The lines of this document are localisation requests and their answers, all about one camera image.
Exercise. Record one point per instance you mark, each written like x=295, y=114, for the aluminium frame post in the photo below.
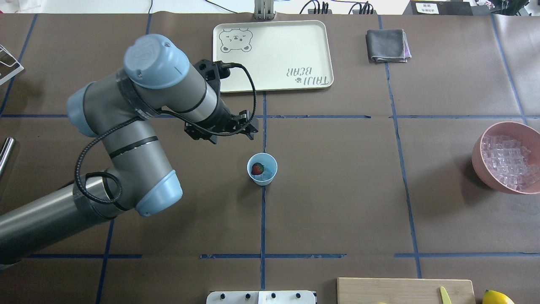
x=264, y=9

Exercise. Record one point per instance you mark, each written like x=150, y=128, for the pink bowl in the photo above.
x=528, y=137

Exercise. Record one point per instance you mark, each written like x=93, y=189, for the steel muddler black tip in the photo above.
x=5, y=153

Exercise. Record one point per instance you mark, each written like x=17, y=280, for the grey folded cloth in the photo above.
x=388, y=45

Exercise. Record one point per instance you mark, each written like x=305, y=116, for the lemon near board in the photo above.
x=491, y=296

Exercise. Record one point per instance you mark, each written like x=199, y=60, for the light blue cup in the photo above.
x=271, y=168

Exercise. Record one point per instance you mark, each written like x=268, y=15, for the cream bear tray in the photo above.
x=282, y=55

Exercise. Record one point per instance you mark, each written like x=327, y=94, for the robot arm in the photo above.
x=124, y=166

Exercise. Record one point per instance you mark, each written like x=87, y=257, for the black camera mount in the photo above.
x=213, y=72

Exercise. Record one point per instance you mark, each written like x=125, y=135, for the white wire cup rack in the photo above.
x=9, y=66

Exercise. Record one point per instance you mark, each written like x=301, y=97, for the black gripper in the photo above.
x=222, y=116

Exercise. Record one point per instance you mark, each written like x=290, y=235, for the pile of ice cubes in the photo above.
x=508, y=161

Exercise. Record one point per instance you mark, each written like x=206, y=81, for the red strawberry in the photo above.
x=257, y=169

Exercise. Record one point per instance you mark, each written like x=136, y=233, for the yellow plastic knife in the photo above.
x=444, y=296

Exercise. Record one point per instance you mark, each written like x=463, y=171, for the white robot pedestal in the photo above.
x=262, y=297

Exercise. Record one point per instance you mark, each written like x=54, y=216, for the bamboo cutting board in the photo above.
x=352, y=290

